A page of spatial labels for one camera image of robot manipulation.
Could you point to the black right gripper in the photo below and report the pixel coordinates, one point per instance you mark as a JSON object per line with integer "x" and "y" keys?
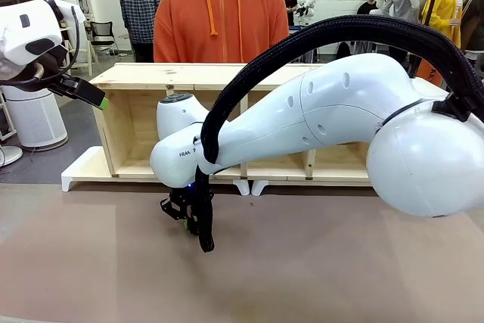
{"x": 181, "y": 196}

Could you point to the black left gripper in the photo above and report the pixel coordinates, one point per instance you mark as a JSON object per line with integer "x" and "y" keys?
{"x": 53, "y": 69}

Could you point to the white wooden stool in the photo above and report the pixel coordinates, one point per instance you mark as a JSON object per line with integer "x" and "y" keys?
{"x": 85, "y": 56}

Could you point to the white round air purifier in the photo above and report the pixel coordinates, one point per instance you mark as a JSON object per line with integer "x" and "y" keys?
{"x": 34, "y": 122}

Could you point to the black mesh office chair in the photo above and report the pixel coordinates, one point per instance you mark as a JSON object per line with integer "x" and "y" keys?
{"x": 102, "y": 31}

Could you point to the long wooden shelf unit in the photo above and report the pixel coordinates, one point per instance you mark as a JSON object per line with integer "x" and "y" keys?
{"x": 132, "y": 141}

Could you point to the white plastic shelf foot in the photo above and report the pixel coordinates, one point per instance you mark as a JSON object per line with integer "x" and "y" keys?
{"x": 242, "y": 188}
{"x": 259, "y": 188}

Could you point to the man in plaid shirt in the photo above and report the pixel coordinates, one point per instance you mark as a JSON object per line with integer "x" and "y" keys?
{"x": 138, "y": 9}

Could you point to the white fan base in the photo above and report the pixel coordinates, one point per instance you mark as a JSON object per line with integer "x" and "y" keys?
{"x": 9, "y": 154}

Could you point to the person in orange hoodie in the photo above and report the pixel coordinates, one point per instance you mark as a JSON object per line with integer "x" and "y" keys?
{"x": 219, "y": 28}

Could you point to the person in black shirt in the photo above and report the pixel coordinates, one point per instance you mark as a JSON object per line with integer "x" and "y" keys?
{"x": 290, "y": 1}

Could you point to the small white humanoid robot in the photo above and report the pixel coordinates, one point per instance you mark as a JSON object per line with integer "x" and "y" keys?
{"x": 308, "y": 1}

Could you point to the seated person dark hair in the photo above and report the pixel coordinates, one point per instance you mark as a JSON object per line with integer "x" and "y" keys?
{"x": 368, "y": 1}

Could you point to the mannequin in yellow jacket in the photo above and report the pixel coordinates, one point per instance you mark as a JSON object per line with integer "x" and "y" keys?
{"x": 446, "y": 9}

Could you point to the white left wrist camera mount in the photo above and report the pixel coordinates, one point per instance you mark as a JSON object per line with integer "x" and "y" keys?
{"x": 26, "y": 31}

